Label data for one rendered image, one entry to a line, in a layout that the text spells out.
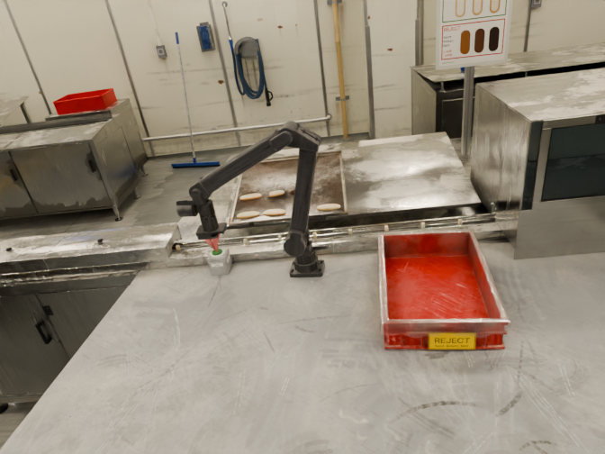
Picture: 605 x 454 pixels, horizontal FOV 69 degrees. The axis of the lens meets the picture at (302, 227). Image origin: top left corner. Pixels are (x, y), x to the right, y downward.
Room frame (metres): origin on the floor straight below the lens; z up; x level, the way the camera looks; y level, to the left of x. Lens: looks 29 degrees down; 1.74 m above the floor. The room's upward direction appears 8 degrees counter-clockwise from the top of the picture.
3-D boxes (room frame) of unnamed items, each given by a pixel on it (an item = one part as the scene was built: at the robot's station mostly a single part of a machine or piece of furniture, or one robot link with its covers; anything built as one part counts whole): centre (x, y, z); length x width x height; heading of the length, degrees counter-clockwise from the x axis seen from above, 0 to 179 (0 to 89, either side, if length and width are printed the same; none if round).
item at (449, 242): (1.09, -0.37, 0.87); 0.49 x 0.34 x 0.10; 169
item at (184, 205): (1.43, 0.37, 1.12); 0.11 x 0.09 x 0.12; 75
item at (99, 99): (4.81, 2.03, 0.93); 0.51 x 0.36 x 0.13; 88
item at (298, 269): (1.34, 0.00, 0.86); 0.12 x 0.09 x 0.08; 78
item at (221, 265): (1.43, 0.33, 0.84); 0.08 x 0.08 x 0.11; 84
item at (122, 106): (4.81, 2.03, 0.44); 0.70 x 0.55 x 0.87; 84
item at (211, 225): (1.42, 0.33, 1.02); 0.10 x 0.07 x 0.07; 84
